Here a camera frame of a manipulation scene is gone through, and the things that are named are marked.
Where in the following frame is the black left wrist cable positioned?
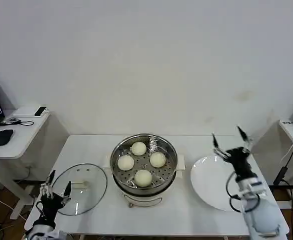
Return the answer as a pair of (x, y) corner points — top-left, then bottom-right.
(34, 201), (45, 215)

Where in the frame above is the steel steamer basket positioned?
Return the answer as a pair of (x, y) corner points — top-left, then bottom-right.
(110, 133), (179, 194)

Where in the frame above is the white side desk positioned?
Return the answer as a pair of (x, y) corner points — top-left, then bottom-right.
(0, 103), (51, 221)

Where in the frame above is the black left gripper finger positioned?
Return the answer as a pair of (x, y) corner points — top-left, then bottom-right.
(61, 180), (73, 205)
(41, 170), (56, 199)

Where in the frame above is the black cable with inline plug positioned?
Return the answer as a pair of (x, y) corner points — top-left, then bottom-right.
(272, 138), (293, 240)

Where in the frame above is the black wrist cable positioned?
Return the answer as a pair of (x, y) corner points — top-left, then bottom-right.
(225, 171), (245, 213)
(34, 201), (45, 215)

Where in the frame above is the black computer mouse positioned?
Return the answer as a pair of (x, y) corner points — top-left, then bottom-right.
(0, 128), (15, 147)

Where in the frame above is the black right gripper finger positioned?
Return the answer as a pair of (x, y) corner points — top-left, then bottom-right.
(236, 125), (253, 153)
(212, 132), (231, 161)

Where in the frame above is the black cable with adapter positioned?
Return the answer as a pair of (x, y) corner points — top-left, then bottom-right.
(0, 116), (35, 127)

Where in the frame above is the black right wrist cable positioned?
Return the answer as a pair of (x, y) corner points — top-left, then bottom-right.
(225, 171), (245, 213)

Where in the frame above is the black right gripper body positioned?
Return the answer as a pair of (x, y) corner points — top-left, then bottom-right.
(225, 147), (255, 180)

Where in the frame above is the white plate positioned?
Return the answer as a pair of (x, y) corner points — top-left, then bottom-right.
(190, 155), (241, 212)

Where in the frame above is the white steamed bun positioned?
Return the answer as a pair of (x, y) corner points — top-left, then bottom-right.
(149, 152), (167, 168)
(134, 169), (153, 188)
(131, 141), (147, 157)
(117, 154), (135, 172)

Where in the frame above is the white electric cooker base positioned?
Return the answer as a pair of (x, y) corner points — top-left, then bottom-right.
(103, 153), (187, 209)

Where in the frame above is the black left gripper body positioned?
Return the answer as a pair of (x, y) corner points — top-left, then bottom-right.
(37, 192), (64, 227)

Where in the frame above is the oval glass lid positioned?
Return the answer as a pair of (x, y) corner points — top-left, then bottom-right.
(50, 163), (109, 217)

